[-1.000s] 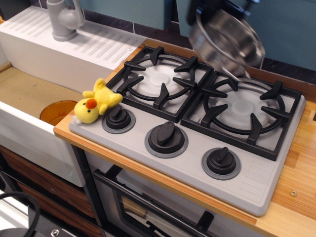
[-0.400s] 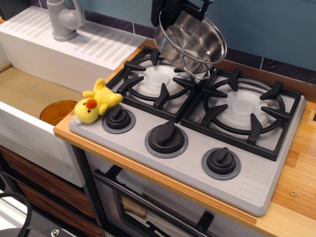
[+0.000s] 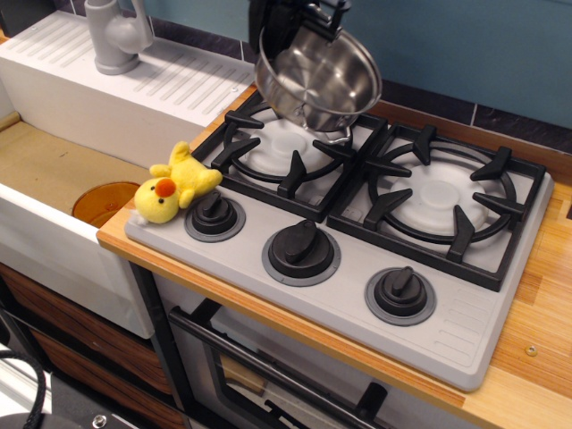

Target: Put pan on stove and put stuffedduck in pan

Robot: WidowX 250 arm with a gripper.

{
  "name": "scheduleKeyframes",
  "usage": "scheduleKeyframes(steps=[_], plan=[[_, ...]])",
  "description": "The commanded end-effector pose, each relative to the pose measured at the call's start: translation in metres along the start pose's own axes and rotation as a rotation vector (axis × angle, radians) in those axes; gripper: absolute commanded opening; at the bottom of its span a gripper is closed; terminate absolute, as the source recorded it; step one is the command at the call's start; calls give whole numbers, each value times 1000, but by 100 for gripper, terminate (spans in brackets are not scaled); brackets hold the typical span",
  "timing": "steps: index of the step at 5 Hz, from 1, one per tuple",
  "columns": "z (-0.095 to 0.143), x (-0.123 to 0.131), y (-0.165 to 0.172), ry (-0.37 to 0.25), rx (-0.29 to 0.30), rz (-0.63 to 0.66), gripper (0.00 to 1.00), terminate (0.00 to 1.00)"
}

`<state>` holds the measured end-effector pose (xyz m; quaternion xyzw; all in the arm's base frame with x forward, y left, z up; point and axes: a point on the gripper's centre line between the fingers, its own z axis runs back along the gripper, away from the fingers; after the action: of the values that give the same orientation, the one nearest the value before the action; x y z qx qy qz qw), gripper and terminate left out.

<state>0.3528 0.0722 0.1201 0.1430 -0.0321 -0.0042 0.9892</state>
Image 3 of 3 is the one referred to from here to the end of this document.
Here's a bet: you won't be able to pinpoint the black left burner grate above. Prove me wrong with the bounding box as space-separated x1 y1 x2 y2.
193 92 388 223

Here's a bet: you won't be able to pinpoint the yellow stuffed duck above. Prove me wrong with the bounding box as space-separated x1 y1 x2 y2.
134 141 223 224

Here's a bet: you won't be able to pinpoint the grey toy faucet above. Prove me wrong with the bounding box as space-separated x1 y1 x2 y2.
84 0 154 75

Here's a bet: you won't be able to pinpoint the white toy sink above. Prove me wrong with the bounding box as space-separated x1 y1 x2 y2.
1 12 254 339

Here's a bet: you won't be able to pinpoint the black burner grate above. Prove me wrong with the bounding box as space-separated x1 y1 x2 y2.
327 123 553 292
193 92 388 223

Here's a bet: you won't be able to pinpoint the black middle stove knob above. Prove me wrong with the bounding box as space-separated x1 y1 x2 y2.
262 220 341 288

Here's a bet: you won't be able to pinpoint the stainless steel pan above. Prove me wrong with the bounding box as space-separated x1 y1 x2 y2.
255 27 382 133

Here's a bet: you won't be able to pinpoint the oven door with handle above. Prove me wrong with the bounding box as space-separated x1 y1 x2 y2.
167 299 469 428

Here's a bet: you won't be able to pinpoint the black right stove knob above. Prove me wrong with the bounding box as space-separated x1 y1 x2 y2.
365 266 437 327

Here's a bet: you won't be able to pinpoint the wooden drawer fronts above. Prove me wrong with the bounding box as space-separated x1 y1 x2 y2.
1 265 188 428

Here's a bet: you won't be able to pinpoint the black left stove knob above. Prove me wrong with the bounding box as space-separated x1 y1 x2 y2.
184 191 246 243

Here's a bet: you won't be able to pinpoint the black right burner grate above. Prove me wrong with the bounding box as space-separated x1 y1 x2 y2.
327 123 553 292

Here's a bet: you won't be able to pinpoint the orange sink drain disc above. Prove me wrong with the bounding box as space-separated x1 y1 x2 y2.
71 181 139 228

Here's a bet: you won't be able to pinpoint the grey toy stove top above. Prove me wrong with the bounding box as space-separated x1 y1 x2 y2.
125 94 554 391

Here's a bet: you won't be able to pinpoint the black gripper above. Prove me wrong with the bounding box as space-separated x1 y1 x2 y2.
248 0 352 61

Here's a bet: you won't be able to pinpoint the black stove knob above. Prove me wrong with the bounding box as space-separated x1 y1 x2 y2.
262 220 341 288
365 266 437 327
184 191 246 243

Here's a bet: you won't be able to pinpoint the black braided cable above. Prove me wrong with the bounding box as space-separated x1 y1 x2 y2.
0 349 48 429

